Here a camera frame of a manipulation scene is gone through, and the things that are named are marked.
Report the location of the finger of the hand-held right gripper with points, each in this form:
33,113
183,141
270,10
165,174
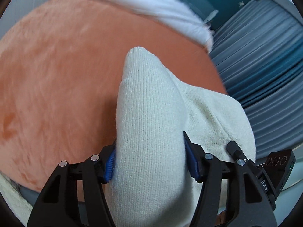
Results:
235,150

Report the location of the grey pleated curtain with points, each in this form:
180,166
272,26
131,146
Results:
260,63

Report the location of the white duvet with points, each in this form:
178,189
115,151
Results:
165,7

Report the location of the orange plush blanket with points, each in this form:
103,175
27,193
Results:
59,75

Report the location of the cream knit cardigan red buttons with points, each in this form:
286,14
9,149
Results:
151,123

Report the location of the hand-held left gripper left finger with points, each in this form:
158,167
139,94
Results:
109,165

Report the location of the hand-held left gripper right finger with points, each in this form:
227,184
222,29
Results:
190,157

